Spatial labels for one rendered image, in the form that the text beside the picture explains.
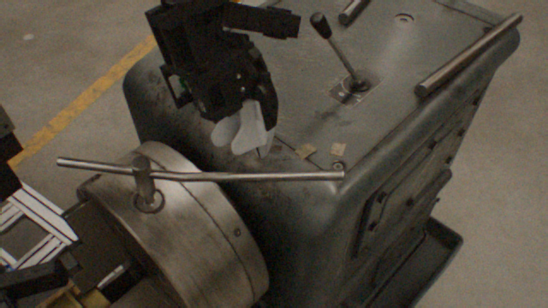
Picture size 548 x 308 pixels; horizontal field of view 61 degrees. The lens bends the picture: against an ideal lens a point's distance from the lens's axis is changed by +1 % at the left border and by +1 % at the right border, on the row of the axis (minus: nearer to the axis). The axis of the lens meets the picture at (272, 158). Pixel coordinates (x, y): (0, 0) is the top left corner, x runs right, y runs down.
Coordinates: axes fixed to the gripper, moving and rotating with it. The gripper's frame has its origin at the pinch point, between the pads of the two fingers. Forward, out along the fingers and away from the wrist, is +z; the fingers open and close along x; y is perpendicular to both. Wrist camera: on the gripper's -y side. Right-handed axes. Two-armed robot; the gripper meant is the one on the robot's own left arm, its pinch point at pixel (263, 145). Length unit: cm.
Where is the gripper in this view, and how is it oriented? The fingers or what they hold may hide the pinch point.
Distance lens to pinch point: 56.1
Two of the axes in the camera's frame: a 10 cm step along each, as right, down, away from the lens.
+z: 2.4, 7.8, 5.8
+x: 6.9, 2.9, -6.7
